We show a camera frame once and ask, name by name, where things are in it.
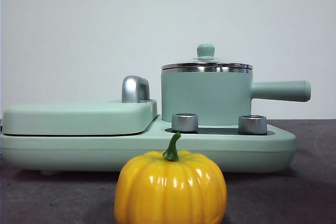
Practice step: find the glass lid with green knob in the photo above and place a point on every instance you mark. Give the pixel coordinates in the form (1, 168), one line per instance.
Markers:
(205, 51)

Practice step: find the yellow toy pumpkin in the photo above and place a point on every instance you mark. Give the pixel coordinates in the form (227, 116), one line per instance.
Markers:
(170, 190)

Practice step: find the silver control knob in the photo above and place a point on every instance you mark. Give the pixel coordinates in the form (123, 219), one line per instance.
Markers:
(252, 124)
(185, 123)

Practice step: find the mint green breakfast machine base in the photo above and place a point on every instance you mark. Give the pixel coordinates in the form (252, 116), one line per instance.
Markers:
(105, 153)

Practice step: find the mint green griddle cover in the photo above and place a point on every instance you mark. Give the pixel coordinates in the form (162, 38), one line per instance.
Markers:
(65, 116)

